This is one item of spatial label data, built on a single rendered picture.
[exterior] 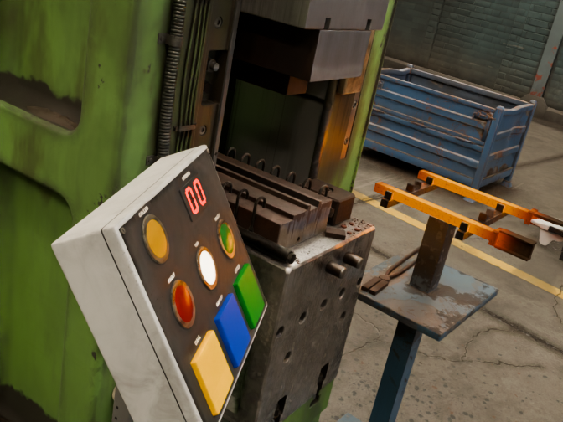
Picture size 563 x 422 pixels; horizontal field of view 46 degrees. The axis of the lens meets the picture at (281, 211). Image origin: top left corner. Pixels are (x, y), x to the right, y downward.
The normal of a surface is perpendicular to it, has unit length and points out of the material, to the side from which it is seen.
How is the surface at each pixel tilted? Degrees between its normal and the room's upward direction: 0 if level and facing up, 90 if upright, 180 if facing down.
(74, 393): 90
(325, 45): 90
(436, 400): 0
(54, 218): 90
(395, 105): 89
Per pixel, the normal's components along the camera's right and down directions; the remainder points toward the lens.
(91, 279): -0.18, 0.34
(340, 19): 0.80, 0.36
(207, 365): 0.93, -0.25
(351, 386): 0.18, -0.91
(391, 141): -0.62, 0.18
